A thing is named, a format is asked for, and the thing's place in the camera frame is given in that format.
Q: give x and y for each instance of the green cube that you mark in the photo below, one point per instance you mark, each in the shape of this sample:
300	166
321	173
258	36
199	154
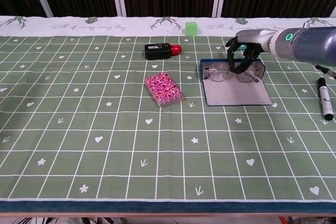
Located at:
191	28

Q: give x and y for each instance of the black white marker pen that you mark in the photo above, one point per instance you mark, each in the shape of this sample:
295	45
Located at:
326	100

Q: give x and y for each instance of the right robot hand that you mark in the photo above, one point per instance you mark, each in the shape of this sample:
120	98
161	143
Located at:
252	37

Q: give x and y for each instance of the dark blue table cover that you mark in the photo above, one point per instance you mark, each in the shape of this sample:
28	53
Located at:
157	206

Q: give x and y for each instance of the green grid tablecloth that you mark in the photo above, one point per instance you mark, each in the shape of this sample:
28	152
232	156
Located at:
105	142

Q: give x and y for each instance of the pink patterned card box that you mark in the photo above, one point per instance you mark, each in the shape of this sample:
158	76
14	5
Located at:
163	89

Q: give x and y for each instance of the black bottle red cap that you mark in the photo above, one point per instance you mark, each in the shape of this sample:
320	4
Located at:
157	51

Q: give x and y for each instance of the blue glasses case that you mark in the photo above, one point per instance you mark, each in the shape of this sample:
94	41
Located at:
236	93

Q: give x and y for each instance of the black wire-frame eyeglasses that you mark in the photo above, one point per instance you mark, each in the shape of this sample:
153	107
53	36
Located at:
208	69

